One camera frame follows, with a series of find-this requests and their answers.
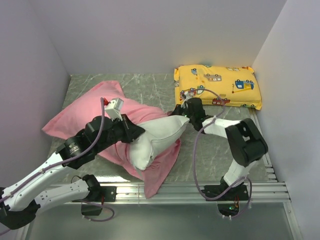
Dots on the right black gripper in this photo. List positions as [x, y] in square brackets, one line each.
[178, 110]

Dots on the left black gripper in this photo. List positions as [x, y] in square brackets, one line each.
[132, 130]

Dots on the white pillow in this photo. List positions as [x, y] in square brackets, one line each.
[159, 135]

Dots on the pink pillowcase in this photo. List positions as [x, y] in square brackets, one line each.
[74, 117]

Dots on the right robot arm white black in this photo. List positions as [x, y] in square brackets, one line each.
[246, 142]

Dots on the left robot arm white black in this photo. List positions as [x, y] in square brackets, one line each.
[31, 196]

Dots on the yellow cartoon car pillow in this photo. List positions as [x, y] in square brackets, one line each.
[214, 85]

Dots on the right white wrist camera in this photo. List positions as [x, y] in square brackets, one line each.
[186, 96]

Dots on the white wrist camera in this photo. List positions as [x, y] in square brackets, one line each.
[113, 109]
[186, 96]

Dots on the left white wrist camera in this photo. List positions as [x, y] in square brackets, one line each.
[113, 109]

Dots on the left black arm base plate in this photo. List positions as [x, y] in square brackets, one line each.
[95, 202]

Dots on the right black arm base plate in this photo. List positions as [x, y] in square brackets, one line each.
[233, 202]

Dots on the aluminium rail frame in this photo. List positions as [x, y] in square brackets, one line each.
[176, 212]

